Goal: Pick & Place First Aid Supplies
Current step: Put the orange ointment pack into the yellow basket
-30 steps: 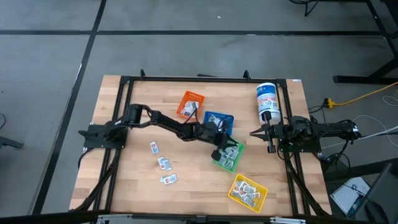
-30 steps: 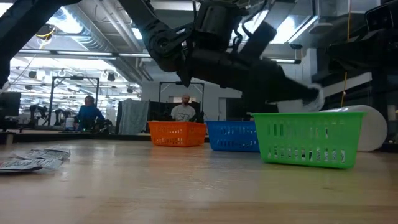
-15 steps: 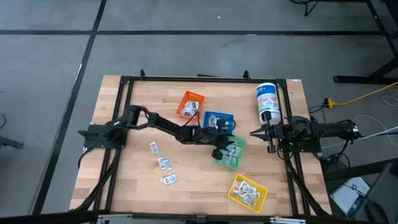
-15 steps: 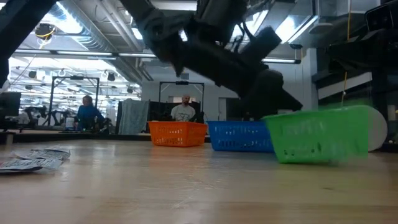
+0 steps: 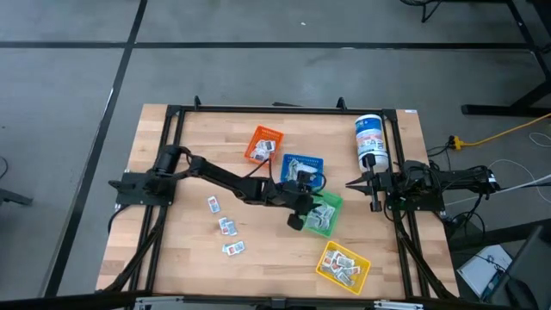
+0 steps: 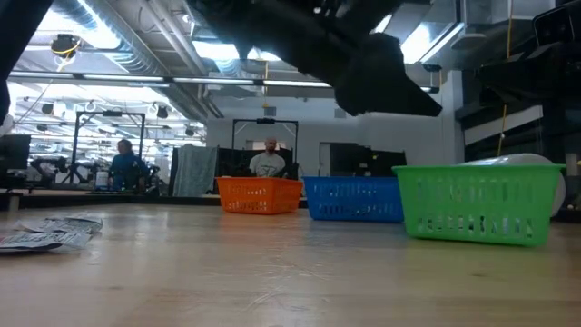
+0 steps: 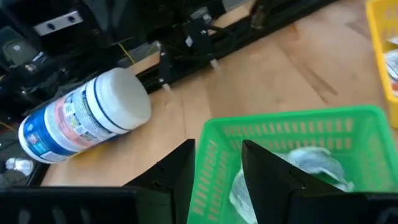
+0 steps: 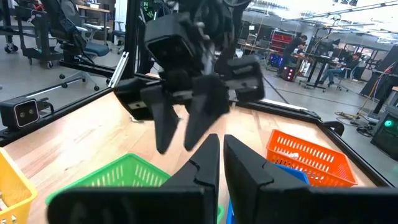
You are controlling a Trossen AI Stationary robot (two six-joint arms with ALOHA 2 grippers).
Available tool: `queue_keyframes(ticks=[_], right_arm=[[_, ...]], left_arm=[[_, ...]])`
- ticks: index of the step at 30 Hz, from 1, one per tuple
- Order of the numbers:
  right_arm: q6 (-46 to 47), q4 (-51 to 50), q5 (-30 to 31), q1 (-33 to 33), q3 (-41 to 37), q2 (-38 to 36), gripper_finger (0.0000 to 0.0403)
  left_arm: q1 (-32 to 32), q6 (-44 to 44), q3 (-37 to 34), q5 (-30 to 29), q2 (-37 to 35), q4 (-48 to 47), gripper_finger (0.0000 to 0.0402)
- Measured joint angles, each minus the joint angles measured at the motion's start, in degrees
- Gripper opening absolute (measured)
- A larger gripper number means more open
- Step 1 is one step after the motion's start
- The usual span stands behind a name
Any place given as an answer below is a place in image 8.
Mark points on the black equipment cart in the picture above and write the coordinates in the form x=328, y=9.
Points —
x=40, y=37

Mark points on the black blue office chair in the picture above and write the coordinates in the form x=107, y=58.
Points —
x=71, y=34

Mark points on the black table-level camera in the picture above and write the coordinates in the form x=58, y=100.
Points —
x=21, y=113

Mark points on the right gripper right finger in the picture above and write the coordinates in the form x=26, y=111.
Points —
x=245, y=180

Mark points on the white red-print packet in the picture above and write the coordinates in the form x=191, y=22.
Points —
x=2, y=203

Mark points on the black front crossbar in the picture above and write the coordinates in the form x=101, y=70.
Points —
x=87, y=69

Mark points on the yellow plastic basket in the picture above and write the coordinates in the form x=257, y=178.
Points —
x=15, y=193

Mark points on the black aluminium table frame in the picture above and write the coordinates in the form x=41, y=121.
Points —
x=77, y=105

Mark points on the person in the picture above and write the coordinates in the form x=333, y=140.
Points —
x=293, y=49
x=342, y=68

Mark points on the silver metal bracket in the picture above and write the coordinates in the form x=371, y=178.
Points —
x=119, y=70

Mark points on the black background desk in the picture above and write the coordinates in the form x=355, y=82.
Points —
x=320, y=62

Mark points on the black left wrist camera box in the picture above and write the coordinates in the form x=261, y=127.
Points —
x=174, y=43

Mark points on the black frame clamp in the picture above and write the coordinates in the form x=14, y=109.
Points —
x=335, y=127

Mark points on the red storage shelf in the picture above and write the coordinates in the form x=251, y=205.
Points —
x=281, y=38

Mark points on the black rig upright post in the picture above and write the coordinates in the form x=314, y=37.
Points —
x=132, y=34

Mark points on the green plastic basket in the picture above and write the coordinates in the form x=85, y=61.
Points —
x=124, y=172

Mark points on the blue plastic basket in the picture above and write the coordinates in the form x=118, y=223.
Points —
x=295, y=175

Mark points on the orange plastic basket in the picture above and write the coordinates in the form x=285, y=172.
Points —
x=311, y=168

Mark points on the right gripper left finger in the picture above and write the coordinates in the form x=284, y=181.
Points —
x=205, y=174

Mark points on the black lit computer tower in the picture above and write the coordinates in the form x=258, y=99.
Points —
x=288, y=74

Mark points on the black tower green light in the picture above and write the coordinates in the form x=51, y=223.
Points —
x=387, y=130

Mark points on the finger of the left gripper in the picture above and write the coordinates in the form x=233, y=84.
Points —
x=163, y=121
x=205, y=105

